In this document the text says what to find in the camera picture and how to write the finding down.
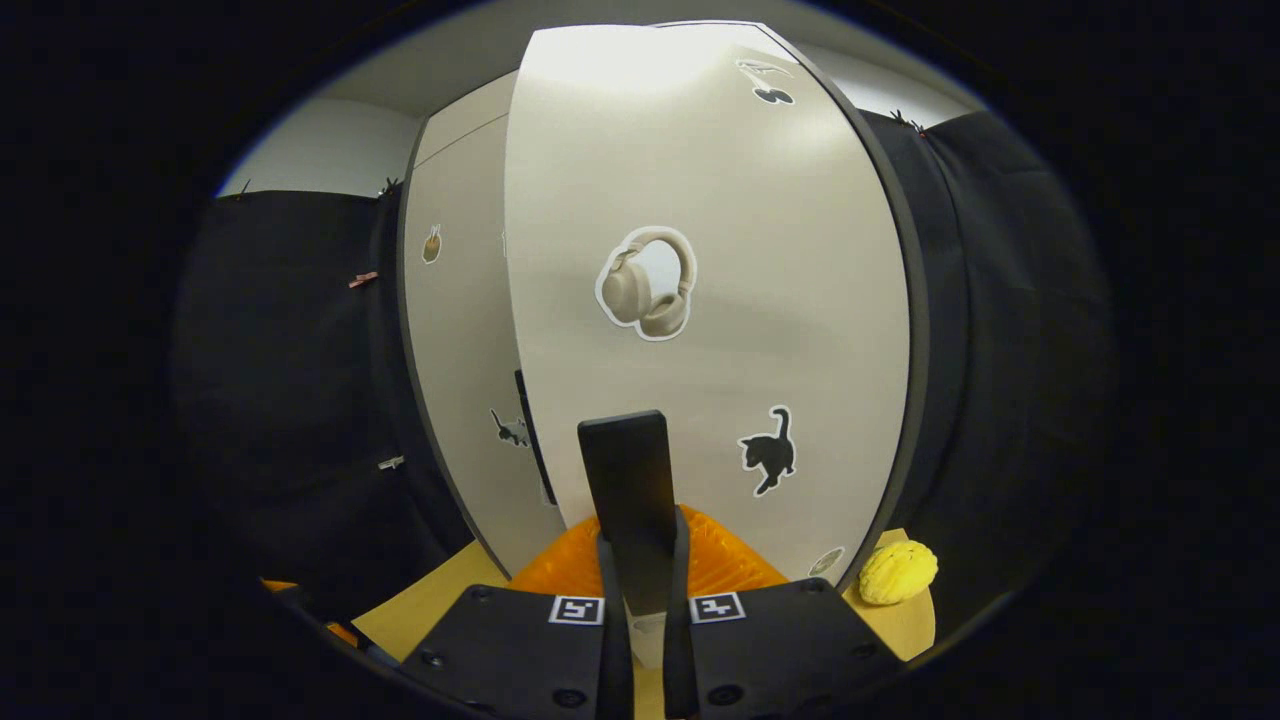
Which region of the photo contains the black door handle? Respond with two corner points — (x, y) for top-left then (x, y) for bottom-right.
(577, 410), (679, 616)
(514, 370), (558, 506)

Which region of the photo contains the white cabinet door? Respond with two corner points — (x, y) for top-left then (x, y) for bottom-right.
(503, 22), (913, 669)
(403, 118), (569, 579)

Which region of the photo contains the white double-door shoe cabinet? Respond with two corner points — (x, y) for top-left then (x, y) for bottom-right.
(395, 20), (971, 601)

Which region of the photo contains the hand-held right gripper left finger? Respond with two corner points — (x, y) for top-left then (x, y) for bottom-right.
(400, 512), (637, 720)

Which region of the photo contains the yellow knobbly ball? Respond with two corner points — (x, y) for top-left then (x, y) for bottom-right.
(858, 540), (940, 606)

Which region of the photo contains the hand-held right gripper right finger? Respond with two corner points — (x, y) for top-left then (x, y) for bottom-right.
(663, 505), (906, 720)

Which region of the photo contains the black backdrop cloth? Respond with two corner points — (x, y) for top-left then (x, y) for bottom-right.
(170, 110), (1116, 641)

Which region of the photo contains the white cabinet drawer front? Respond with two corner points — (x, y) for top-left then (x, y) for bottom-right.
(413, 70), (521, 169)

